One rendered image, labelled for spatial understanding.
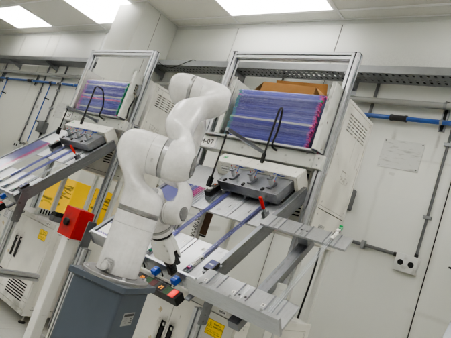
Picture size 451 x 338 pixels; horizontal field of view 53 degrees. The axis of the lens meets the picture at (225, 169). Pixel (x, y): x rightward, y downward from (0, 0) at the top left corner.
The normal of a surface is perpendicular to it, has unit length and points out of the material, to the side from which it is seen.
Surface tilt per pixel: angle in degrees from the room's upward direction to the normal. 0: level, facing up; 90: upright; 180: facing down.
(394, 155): 90
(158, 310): 90
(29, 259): 90
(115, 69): 90
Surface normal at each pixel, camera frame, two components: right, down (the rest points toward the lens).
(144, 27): 0.74, 0.17
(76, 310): -0.29, -0.23
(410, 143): -0.58, -0.30
